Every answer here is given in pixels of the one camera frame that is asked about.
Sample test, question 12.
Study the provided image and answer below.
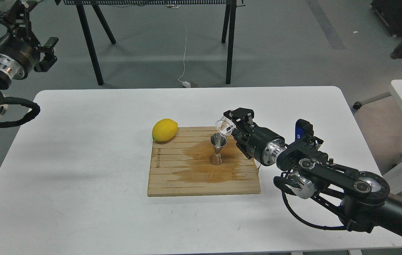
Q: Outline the steel double jigger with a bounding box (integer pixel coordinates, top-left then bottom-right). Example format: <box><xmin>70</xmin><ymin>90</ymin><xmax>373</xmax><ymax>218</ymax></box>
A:
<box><xmin>210</xmin><ymin>132</ymin><xmax>227</xmax><ymax>166</ymax></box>

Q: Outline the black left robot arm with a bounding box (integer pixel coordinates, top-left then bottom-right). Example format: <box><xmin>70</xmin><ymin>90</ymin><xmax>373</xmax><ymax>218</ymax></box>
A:
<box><xmin>0</xmin><ymin>0</ymin><xmax>58</xmax><ymax>129</ymax></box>

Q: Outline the white charging cable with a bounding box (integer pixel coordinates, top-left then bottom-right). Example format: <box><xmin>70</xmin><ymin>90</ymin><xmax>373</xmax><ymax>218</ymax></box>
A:
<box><xmin>178</xmin><ymin>28</ymin><xmax>191</xmax><ymax>88</ymax></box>

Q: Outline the black equipment cart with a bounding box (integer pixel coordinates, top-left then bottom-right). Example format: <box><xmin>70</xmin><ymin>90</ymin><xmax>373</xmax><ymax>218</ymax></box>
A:
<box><xmin>370</xmin><ymin>0</ymin><xmax>402</xmax><ymax>37</ymax></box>

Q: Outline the yellow lemon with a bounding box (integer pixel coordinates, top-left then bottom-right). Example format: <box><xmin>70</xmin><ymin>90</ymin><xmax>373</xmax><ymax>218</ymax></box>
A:
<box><xmin>151</xmin><ymin>118</ymin><xmax>178</xmax><ymax>142</ymax></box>

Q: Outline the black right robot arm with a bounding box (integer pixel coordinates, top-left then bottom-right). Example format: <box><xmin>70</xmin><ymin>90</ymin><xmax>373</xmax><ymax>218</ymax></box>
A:
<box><xmin>216</xmin><ymin>108</ymin><xmax>402</xmax><ymax>236</ymax></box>

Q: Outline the clear glass cup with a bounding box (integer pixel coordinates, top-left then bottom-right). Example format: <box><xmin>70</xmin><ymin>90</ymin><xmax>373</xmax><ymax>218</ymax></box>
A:
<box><xmin>215</xmin><ymin>116</ymin><xmax>236</xmax><ymax>137</ymax></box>

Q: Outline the black metal trestle table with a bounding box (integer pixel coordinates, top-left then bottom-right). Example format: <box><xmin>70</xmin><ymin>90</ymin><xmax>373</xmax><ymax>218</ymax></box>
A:
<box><xmin>52</xmin><ymin>0</ymin><xmax>254</xmax><ymax>89</ymax></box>

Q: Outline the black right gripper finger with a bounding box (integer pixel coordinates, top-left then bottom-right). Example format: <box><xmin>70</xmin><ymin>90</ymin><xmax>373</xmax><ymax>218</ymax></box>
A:
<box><xmin>223</xmin><ymin>108</ymin><xmax>255</xmax><ymax>137</ymax></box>
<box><xmin>235</xmin><ymin>137</ymin><xmax>254</xmax><ymax>159</ymax></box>

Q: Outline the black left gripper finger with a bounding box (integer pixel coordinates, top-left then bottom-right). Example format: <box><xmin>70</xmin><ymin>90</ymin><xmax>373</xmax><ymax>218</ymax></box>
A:
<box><xmin>33</xmin><ymin>37</ymin><xmax>59</xmax><ymax>72</ymax></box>
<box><xmin>0</xmin><ymin>0</ymin><xmax>38</xmax><ymax>39</ymax></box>

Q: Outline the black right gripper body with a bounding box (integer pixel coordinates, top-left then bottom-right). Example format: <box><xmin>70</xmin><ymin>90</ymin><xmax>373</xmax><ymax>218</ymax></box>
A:
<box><xmin>235</xmin><ymin>124</ymin><xmax>285</xmax><ymax>166</ymax></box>

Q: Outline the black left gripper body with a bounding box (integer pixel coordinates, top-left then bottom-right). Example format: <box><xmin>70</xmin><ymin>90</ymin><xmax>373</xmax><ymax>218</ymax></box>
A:
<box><xmin>0</xmin><ymin>33</ymin><xmax>40</xmax><ymax>80</ymax></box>

